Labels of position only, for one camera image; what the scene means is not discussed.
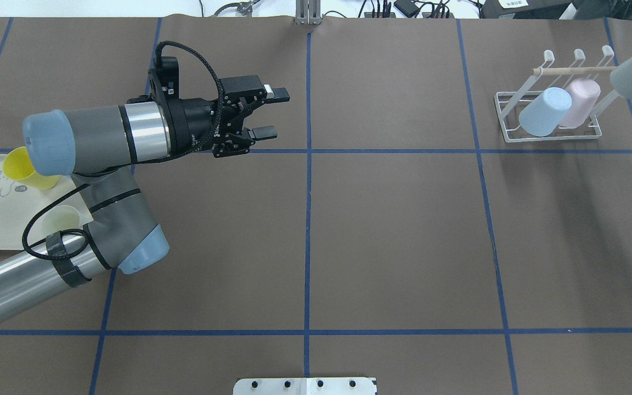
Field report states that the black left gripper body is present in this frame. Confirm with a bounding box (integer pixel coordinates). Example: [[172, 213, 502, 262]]
[[146, 56, 267, 160]]

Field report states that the pink cup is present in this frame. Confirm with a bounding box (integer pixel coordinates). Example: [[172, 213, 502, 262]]
[[559, 78, 601, 128]]

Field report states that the light blue cup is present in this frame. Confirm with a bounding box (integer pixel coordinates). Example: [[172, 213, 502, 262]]
[[518, 87, 572, 137]]

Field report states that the cream white cup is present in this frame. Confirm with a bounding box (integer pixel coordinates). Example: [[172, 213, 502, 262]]
[[37, 205, 93, 235]]

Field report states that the yellow cup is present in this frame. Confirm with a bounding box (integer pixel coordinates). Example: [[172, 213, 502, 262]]
[[2, 146, 59, 190]]

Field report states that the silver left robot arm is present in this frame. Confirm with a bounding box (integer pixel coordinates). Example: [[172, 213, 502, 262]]
[[0, 53, 290, 323]]

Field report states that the wooden rack dowel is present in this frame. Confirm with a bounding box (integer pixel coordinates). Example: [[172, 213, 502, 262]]
[[532, 66, 618, 76]]

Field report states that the cream plastic tray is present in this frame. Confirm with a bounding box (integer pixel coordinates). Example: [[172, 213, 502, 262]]
[[0, 154, 97, 251]]

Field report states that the white wire cup rack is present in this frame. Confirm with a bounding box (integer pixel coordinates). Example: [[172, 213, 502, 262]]
[[494, 45, 619, 143]]

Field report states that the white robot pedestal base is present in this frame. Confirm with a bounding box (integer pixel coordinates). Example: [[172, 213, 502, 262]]
[[232, 377, 378, 394]]

